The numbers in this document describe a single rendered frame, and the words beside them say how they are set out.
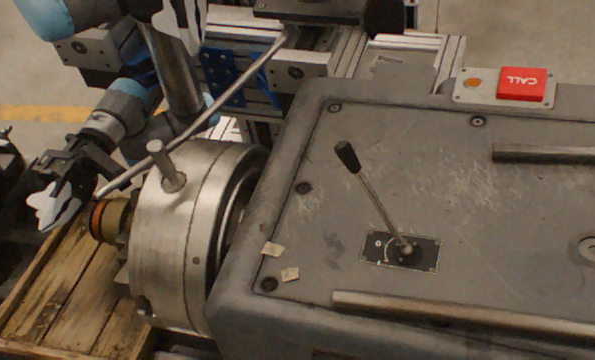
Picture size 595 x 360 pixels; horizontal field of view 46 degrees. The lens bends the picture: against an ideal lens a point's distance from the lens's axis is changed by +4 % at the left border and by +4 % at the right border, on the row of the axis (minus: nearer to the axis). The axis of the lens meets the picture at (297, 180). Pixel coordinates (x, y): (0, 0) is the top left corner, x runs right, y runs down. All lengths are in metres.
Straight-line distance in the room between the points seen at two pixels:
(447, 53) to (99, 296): 1.78
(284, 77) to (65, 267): 0.57
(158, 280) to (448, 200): 0.42
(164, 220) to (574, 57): 2.36
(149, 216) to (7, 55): 2.79
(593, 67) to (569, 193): 2.16
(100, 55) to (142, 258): 0.67
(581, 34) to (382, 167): 2.35
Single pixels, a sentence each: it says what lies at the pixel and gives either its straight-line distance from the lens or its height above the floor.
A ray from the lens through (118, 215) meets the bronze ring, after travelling 1.14.
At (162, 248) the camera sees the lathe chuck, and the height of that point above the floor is 1.19.
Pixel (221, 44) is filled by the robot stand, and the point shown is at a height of 1.03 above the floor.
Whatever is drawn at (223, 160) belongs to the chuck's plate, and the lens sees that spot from 1.00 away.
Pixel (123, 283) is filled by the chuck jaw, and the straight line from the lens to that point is 1.06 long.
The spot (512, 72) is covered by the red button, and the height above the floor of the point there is 1.27.
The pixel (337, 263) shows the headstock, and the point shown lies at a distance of 0.83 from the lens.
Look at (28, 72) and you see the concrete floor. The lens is 3.56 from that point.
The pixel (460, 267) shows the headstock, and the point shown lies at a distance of 0.82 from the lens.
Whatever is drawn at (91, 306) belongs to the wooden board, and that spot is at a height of 0.88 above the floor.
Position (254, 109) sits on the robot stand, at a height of 0.84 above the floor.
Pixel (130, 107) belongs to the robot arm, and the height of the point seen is 1.09.
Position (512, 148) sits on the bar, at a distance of 0.92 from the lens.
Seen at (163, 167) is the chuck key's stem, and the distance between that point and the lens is 0.95.
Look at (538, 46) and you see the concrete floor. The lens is 3.14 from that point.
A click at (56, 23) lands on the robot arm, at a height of 1.36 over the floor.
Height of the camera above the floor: 1.94
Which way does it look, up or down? 48 degrees down
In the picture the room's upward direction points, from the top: 12 degrees counter-clockwise
